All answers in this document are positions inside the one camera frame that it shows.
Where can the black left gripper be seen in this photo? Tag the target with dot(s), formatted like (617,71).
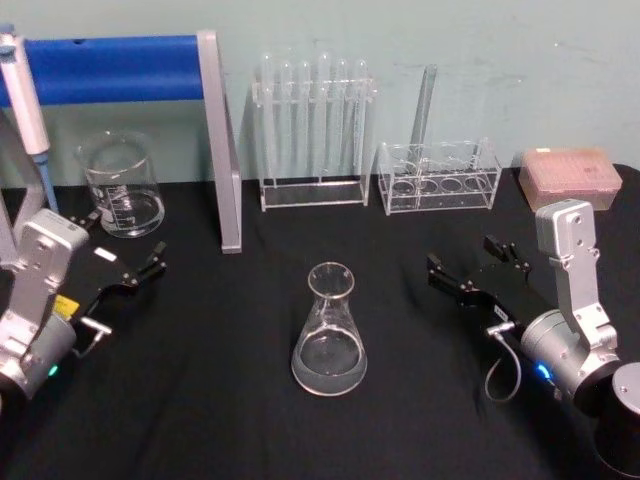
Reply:
(95,275)

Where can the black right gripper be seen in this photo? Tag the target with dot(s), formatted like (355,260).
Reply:
(505,295)

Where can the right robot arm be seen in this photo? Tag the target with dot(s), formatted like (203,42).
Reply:
(567,240)

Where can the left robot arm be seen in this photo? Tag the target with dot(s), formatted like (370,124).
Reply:
(37,260)

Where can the clear glass beaker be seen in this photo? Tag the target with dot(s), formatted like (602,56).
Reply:
(125,200)

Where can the low clear acrylic tube rack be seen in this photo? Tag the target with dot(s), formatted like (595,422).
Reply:
(440,192)

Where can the pink pipette tip box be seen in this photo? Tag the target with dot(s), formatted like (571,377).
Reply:
(570,175)

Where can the long clear glass tube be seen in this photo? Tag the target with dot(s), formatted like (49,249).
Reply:
(424,110)

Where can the white and blue pipette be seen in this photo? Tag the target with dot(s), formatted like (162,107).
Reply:
(25,105)

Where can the blue and grey pipette stand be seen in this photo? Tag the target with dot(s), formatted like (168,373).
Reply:
(115,70)

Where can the tall clear acrylic tube rack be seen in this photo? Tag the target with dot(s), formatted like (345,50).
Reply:
(315,195)

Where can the clear glass conical flask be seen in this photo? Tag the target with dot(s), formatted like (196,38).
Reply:
(327,360)

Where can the black table cloth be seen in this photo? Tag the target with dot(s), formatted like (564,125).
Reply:
(225,400)

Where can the clear test tube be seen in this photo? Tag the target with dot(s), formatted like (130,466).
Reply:
(303,110)
(285,110)
(342,110)
(268,100)
(324,100)

